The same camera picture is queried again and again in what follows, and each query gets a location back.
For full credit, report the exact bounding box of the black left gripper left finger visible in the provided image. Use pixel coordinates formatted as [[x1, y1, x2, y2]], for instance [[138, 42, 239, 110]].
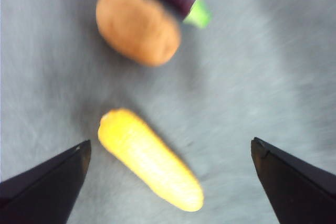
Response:
[[0, 139, 92, 224]]

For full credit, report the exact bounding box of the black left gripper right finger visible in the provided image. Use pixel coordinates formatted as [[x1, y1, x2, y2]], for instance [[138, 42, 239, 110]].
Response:
[[250, 136, 336, 224]]

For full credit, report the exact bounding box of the yellow corn cob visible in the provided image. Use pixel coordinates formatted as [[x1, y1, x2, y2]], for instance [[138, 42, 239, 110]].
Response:
[[97, 108, 205, 212]]

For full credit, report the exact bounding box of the brown potato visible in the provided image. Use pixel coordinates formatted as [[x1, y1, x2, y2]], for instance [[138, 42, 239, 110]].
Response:
[[94, 0, 182, 67]]

